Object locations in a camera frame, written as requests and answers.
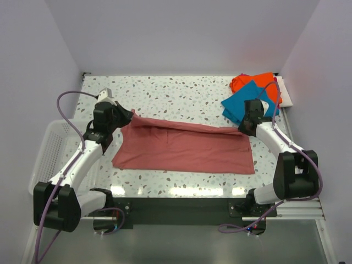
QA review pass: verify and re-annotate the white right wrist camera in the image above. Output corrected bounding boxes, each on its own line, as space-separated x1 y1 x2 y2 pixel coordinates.
261 100 270 116

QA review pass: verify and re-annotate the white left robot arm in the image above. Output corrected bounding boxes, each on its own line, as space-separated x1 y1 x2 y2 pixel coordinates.
33 102 134 232

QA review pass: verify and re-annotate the white plastic basket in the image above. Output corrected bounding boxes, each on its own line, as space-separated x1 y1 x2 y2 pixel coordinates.
29 119 99 195

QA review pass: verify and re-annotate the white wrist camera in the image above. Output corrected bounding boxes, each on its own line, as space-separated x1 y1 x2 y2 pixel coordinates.
97 88 115 105
261 100 270 116

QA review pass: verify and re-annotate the aluminium table frame rail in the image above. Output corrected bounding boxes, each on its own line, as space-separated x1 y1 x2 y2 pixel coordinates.
277 108 325 220

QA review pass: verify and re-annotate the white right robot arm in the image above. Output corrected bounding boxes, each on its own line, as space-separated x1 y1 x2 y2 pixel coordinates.
238 99 323 216

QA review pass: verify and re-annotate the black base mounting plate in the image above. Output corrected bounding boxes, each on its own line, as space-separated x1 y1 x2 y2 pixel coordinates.
81 196 278 237

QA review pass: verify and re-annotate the blue t shirt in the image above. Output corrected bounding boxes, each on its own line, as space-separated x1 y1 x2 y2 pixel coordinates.
221 81 280 126

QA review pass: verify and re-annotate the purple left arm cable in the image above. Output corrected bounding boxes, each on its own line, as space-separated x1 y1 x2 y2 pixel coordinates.
34 90 126 263

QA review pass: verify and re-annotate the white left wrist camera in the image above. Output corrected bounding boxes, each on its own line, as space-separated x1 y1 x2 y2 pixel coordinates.
97 88 115 105

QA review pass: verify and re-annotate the folded magenta t shirt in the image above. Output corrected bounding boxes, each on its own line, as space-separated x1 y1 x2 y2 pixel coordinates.
239 72 277 103

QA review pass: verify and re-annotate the folded orange t shirt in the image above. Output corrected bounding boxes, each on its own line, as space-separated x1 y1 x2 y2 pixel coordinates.
229 72 277 103

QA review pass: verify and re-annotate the folded white t shirt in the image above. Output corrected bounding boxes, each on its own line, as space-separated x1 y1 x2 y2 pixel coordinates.
276 76 293 108

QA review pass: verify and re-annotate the salmon pink t shirt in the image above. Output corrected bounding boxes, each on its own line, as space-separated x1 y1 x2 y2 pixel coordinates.
112 114 255 174

